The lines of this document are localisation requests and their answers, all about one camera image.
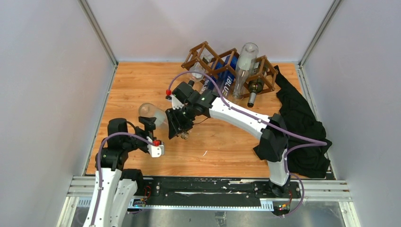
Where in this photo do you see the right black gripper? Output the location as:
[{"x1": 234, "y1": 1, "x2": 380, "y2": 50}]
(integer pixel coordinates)
[{"x1": 165, "y1": 103, "x2": 196, "y2": 140}]

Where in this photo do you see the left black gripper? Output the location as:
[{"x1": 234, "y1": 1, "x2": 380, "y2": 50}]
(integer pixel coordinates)
[{"x1": 123, "y1": 117, "x2": 157, "y2": 152}]

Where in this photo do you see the clear glass bottle gold label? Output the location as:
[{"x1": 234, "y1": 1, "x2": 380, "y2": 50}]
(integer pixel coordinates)
[{"x1": 138, "y1": 103, "x2": 190, "y2": 140}]

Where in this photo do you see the clear bottle black cap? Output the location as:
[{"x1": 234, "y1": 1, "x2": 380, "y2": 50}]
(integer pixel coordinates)
[{"x1": 189, "y1": 54, "x2": 211, "y2": 82}]

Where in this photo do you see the blue clear square bottle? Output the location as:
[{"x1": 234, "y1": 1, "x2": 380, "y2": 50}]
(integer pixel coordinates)
[{"x1": 200, "y1": 62, "x2": 222, "y2": 94}]

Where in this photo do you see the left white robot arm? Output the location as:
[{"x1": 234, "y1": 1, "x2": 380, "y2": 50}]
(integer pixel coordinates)
[{"x1": 83, "y1": 116, "x2": 164, "y2": 227}]

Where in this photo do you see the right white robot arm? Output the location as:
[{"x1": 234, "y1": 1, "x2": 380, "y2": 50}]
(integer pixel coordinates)
[{"x1": 166, "y1": 81, "x2": 290, "y2": 198}]

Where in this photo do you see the brown wooden wine rack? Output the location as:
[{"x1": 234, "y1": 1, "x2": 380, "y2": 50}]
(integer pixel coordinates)
[{"x1": 181, "y1": 41, "x2": 278, "y2": 97}]

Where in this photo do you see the dark green wine bottle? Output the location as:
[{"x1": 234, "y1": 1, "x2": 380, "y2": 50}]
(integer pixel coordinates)
[{"x1": 247, "y1": 77, "x2": 264, "y2": 108}]

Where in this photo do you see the black cloth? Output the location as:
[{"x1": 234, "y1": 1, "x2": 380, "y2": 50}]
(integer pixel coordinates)
[{"x1": 253, "y1": 65, "x2": 333, "y2": 179}]

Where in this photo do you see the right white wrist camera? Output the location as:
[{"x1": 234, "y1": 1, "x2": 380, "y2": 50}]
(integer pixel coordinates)
[{"x1": 170, "y1": 94, "x2": 184, "y2": 110}]

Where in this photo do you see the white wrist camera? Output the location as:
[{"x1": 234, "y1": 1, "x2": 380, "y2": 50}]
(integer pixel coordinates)
[
  {"x1": 147, "y1": 140, "x2": 165, "y2": 158},
  {"x1": 170, "y1": 94, "x2": 184, "y2": 110}
]

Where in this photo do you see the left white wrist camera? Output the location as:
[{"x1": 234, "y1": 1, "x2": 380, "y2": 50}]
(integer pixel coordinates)
[{"x1": 147, "y1": 140, "x2": 165, "y2": 158}]

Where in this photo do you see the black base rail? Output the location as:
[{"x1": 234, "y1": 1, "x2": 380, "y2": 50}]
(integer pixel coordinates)
[{"x1": 128, "y1": 176, "x2": 301, "y2": 210}]

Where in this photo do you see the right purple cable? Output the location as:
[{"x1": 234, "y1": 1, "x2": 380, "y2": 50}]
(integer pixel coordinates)
[{"x1": 167, "y1": 70, "x2": 328, "y2": 218}]

